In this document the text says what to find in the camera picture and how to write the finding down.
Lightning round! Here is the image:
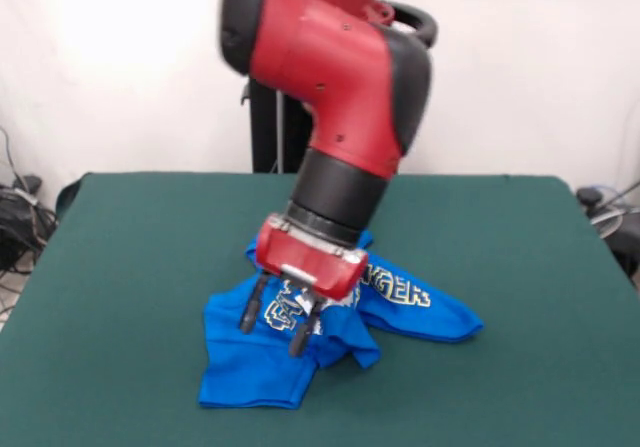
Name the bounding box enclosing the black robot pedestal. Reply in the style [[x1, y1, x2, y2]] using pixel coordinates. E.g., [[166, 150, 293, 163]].
[[238, 0, 439, 174]]

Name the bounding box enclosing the blue printed t-shirt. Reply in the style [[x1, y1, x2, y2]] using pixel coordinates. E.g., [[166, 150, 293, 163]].
[[197, 230, 485, 410]]

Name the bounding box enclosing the black cable tangle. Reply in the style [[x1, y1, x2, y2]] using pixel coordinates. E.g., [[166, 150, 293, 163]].
[[0, 126, 59, 274], [574, 180, 640, 281]]

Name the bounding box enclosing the dark green table cloth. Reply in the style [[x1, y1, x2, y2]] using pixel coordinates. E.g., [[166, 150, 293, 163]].
[[0, 171, 640, 447]]

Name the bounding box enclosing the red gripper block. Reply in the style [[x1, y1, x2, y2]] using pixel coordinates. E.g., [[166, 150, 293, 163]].
[[239, 213, 371, 358]]

